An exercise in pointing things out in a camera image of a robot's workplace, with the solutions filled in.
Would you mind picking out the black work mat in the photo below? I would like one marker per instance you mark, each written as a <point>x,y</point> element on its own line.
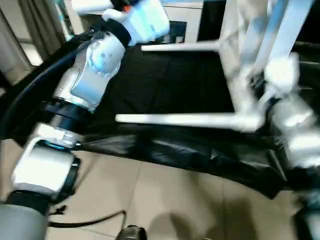
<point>175,87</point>

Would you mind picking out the white plastic table top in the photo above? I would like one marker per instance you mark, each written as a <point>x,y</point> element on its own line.
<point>237,87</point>

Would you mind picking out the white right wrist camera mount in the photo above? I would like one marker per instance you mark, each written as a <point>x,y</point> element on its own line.
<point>282,72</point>

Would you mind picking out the grey curtain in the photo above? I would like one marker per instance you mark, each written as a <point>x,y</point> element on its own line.
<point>42,25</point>

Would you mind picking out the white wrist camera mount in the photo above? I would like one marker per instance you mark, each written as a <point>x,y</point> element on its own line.
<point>282,72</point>
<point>147,22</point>

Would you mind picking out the white plastic table leg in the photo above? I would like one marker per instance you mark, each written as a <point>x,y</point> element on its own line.
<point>175,119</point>
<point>287,25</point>
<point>180,47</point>
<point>255,37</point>

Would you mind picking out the large black case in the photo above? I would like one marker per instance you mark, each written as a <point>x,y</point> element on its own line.
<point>212,20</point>

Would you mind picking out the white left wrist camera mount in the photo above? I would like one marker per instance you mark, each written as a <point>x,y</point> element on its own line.
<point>147,22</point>

